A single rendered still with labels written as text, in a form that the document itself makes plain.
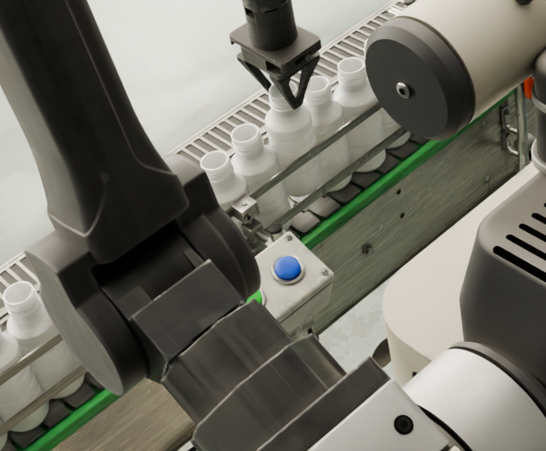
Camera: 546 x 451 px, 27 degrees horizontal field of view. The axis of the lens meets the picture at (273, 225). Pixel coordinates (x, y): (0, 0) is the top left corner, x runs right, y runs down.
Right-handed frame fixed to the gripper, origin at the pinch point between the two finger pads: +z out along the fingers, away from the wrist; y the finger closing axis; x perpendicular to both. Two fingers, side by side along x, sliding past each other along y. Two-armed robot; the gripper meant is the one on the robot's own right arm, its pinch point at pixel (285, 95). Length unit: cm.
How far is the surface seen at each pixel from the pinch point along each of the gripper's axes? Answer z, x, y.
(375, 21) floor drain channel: 125, -135, 135
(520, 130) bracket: 22.4, -32.1, -10.5
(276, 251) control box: 6.8, 15.3, -13.7
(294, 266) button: 6.8, 15.5, -17.0
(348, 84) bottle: 4.5, -9.9, -0.4
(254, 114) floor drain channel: 124, -79, 132
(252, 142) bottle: 3.0, 6.7, -0.5
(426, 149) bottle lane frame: 19.5, -18.4, -5.1
